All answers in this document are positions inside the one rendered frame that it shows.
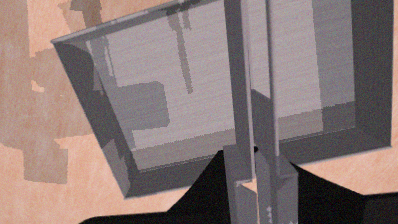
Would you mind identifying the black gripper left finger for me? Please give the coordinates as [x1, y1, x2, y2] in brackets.
[79, 150, 231, 224]

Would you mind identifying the grey roasting tin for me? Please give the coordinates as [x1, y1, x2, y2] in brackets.
[50, 0, 395, 201]

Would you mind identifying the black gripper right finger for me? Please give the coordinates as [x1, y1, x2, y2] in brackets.
[290, 162, 398, 224]

